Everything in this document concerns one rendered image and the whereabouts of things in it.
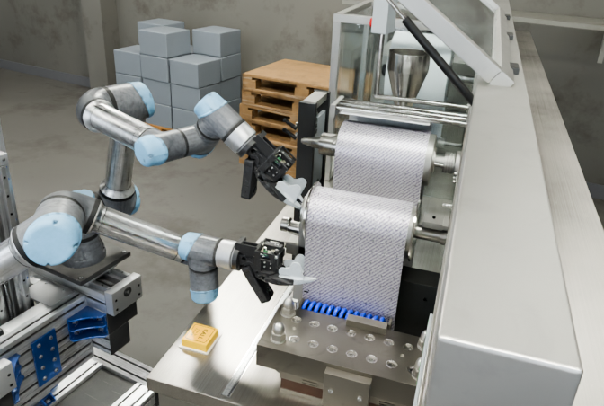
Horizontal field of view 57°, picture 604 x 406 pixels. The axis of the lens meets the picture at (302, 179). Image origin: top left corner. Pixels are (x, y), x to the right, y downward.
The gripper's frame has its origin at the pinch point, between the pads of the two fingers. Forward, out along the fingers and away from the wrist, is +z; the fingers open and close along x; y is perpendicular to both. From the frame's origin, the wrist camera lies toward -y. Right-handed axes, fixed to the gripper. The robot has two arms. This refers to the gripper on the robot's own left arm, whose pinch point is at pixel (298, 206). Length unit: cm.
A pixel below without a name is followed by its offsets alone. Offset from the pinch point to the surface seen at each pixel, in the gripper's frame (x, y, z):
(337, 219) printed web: -8.1, 9.6, 7.7
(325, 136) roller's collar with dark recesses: 21.2, 9.3, -7.1
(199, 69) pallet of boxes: 317, -162, -118
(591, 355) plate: -60, 50, 30
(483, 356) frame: -91, 56, 5
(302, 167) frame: 24.9, -4.7, -5.2
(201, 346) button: -21.5, -36.2, 7.7
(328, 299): -8.4, -8.1, 21.5
